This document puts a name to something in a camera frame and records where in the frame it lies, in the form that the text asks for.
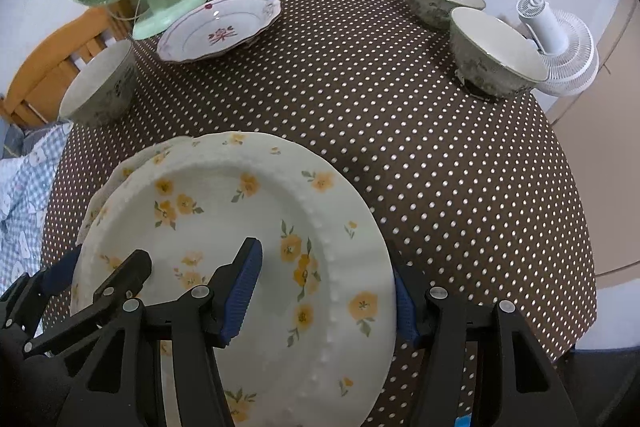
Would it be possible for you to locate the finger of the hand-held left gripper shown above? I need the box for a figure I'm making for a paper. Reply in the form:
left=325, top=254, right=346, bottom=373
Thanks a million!
left=0, top=246, right=83, bottom=338
left=22, top=249, right=152, bottom=358

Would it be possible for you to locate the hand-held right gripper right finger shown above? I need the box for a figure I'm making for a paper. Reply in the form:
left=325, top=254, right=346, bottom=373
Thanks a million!
left=395, top=267, right=581, bottom=427

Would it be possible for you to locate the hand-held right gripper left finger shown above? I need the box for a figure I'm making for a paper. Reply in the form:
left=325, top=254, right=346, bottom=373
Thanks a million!
left=60, top=238, right=263, bottom=427

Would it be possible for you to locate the white plate with yellow flowers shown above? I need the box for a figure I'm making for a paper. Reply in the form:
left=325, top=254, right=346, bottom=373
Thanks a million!
left=77, top=136, right=193, bottom=238
left=70, top=132, right=398, bottom=427

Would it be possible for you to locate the white plate with red pattern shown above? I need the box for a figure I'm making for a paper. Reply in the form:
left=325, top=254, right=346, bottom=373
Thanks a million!
left=156, top=0, right=282, bottom=65

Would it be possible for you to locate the blue checkered blanket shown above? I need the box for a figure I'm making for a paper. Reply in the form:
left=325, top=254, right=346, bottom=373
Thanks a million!
left=0, top=119, right=73, bottom=288

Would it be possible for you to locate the brown polka dot tablecloth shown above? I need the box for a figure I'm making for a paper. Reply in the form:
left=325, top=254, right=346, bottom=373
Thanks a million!
left=39, top=0, right=598, bottom=427

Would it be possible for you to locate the wooden chair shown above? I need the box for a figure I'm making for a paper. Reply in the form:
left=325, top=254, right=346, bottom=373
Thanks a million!
left=0, top=4, right=132, bottom=128

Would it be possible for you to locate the beige panel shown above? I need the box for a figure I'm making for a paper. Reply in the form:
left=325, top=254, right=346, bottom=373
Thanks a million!
left=547, top=0, right=640, bottom=278

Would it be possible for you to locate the white fan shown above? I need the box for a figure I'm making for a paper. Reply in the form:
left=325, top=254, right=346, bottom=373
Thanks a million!
left=515, top=0, right=600, bottom=96

